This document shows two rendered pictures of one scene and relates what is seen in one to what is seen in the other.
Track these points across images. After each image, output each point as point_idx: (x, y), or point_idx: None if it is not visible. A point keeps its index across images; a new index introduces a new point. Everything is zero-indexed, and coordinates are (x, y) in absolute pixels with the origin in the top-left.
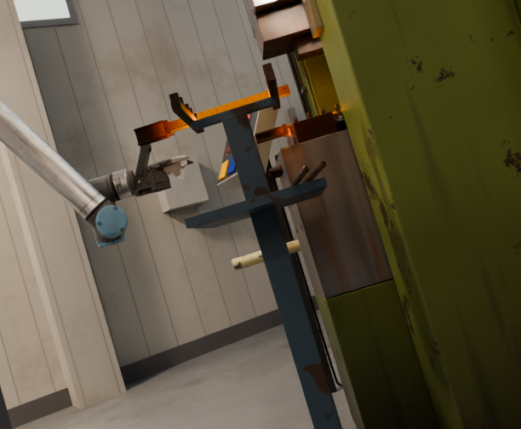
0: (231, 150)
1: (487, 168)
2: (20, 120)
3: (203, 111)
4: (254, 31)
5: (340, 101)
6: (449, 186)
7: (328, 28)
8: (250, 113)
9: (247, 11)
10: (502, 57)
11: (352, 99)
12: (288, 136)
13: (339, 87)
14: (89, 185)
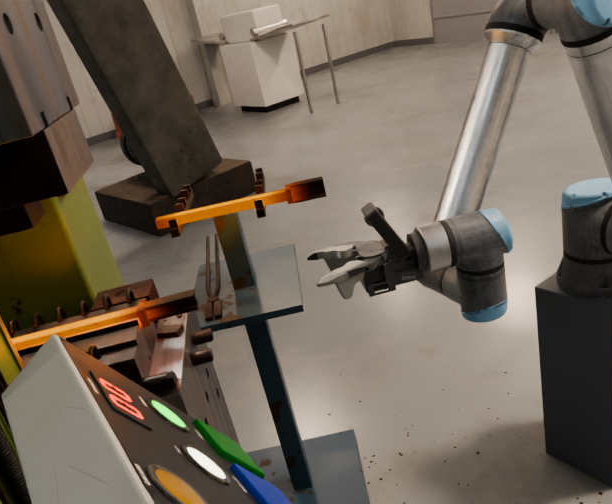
0: (243, 232)
1: None
2: (475, 85)
3: (246, 197)
4: (42, 121)
5: (90, 279)
6: None
7: (75, 190)
8: (93, 372)
9: (14, 63)
10: None
11: (107, 264)
12: (139, 333)
13: (90, 259)
14: (436, 211)
